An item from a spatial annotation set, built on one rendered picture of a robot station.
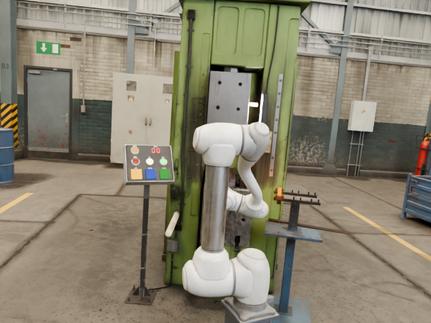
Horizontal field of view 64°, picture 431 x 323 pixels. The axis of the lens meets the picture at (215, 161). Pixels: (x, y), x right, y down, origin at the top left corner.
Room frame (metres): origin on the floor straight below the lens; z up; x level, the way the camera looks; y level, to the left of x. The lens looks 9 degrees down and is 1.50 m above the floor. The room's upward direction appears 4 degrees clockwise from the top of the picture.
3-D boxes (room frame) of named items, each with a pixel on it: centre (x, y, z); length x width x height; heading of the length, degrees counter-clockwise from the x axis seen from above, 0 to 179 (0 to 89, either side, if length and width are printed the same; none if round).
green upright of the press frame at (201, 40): (2.94, 0.22, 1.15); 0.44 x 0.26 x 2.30; 179
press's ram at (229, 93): (2.79, -0.11, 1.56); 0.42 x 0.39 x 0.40; 179
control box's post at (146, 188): (2.50, 0.49, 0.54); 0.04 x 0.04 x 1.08; 89
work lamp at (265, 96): (2.69, -0.35, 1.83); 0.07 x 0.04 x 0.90; 89
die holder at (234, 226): (2.80, -0.12, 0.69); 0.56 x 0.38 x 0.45; 179
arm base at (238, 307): (1.50, -0.23, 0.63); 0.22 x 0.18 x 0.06; 117
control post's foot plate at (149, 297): (2.50, 0.50, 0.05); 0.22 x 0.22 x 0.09; 89
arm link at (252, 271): (1.48, -0.20, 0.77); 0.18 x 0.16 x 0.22; 103
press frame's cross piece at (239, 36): (2.94, -0.11, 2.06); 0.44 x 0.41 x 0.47; 179
